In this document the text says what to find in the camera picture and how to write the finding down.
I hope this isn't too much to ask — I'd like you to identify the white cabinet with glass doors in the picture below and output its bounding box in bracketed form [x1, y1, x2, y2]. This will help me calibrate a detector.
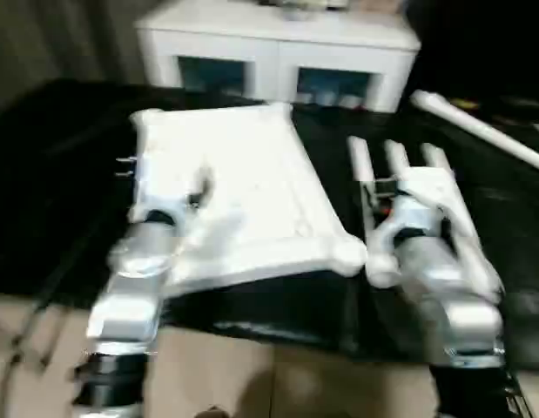
[134, 0, 422, 114]

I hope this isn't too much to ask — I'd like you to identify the white plastic table leg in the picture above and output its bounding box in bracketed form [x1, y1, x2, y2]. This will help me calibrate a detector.
[410, 89, 539, 175]
[421, 142, 455, 175]
[384, 138, 414, 179]
[346, 133, 402, 290]

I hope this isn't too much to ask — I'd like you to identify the black work mat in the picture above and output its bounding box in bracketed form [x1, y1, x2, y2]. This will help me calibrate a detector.
[0, 77, 539, 362]

